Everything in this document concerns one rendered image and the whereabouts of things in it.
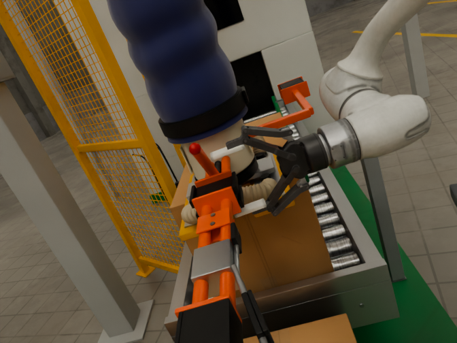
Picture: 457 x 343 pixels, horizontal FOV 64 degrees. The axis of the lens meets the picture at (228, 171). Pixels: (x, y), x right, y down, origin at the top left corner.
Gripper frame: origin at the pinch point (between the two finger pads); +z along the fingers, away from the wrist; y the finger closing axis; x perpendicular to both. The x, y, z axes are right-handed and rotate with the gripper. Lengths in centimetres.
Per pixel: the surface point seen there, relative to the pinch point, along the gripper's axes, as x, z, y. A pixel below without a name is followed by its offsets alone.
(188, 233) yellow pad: 8.9, 14.1, 12.4
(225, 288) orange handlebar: -29.1, 3.2, 1.4
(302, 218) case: 24.7, -14.6, 29.0
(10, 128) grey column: 98, 89, -19
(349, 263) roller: 29, -25, 54
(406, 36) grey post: 285, -185, 45
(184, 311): -32.2, 8.4, 0.2
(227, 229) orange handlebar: -15.2, 1.7, 1.0
